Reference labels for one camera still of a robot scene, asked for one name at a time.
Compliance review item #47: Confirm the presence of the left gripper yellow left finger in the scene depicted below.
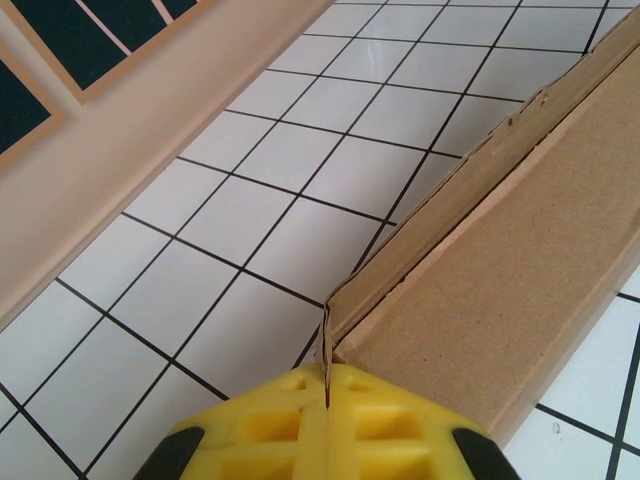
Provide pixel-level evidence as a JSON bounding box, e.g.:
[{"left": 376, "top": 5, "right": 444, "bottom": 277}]
[{"left": 134, "top": 363, "right": 329, "bottom": 480}]

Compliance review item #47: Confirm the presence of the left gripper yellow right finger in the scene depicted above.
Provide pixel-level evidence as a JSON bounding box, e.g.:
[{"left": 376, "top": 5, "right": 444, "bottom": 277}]
[{"left": 327, "top": 362, "right": 514, "bottom": 480}]

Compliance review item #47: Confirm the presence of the brown cardboard box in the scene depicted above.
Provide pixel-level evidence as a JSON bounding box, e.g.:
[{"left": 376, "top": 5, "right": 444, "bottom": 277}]
[{"left": 313, "top": 9, "right": 640, "bottom": 447}]

